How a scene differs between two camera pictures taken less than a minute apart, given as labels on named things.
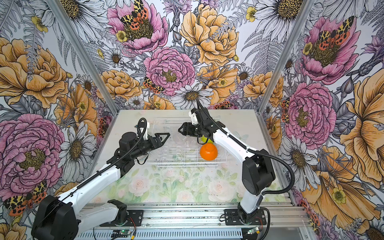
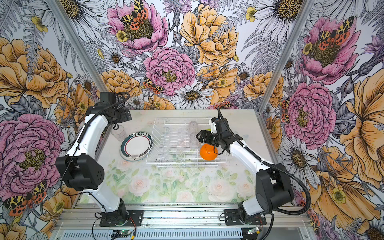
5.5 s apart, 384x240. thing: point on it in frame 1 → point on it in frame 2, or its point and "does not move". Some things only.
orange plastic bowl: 208,151 does not move
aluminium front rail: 211,216 does not move
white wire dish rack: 179,150 does not move
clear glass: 180,138 → 120,134
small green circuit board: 120,233 does not move
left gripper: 159,142 → 124,117
